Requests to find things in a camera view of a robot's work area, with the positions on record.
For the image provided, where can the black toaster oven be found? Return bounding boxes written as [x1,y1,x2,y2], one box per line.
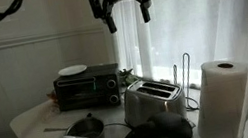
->
[53,63,121,111]

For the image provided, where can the green plant leaves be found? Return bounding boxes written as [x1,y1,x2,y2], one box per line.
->
[118,69,139,87]

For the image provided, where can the white sheer curtain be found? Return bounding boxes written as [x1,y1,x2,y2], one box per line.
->
[112,0,248,84]

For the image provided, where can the white plate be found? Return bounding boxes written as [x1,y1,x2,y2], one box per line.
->
[59,64,87,76]

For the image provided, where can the silver two-slot toaster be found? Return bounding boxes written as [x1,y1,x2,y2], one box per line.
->
[124,79,186,127]

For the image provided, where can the white paper towel roll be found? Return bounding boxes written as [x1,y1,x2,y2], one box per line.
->
[197,60,248,138]

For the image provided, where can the black glass coffee carafe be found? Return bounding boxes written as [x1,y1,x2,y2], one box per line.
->
[125,112,194,138]

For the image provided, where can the black toaster power cord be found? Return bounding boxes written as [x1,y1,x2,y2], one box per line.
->
[103,120,132,134]

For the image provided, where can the wire paper towel holder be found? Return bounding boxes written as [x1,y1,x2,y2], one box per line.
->
[181,52,200,112]

